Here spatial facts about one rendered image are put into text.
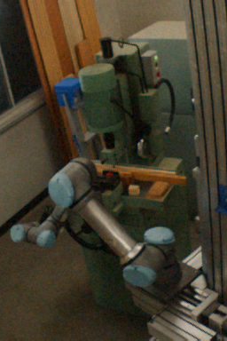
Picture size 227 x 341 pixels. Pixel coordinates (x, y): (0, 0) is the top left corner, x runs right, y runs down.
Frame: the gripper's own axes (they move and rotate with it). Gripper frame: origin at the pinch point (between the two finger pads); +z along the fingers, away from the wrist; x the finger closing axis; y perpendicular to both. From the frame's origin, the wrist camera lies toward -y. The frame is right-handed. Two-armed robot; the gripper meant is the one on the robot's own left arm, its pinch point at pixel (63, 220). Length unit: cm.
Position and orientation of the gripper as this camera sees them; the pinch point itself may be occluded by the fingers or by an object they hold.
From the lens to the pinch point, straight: 238.6
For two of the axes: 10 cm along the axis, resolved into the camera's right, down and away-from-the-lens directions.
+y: -1.1, 9.9, 1.0
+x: 8.6, 1.4, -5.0
